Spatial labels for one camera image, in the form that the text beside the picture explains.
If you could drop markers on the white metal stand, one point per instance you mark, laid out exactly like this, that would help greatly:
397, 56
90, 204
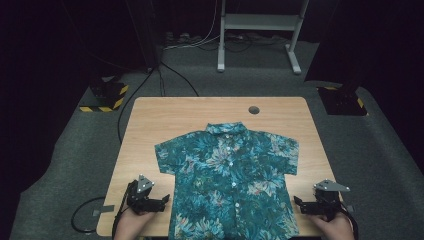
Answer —
260, 21

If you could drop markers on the grey tape strip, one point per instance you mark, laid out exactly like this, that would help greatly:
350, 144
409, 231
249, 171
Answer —
349, 209
104, 209

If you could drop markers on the dark power strip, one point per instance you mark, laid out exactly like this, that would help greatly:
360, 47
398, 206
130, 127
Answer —
180, 37

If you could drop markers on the person's right hand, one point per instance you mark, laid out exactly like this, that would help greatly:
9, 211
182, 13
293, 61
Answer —
333, 230

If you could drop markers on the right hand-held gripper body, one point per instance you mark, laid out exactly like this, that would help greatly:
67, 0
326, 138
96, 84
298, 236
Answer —
328, 200

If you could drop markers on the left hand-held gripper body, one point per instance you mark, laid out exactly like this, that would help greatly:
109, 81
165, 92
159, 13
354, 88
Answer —
143, 196

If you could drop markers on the black yellow-striped stand base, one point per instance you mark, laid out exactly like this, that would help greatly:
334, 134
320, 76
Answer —
108, 95
341, 101

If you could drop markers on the teal floral short-sleeved shirt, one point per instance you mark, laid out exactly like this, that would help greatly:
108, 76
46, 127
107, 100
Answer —
230, 173

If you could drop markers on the black stand column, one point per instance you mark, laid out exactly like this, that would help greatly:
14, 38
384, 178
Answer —
146, 33

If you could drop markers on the person's left hand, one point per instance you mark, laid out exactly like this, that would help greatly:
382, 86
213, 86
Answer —
133, 226

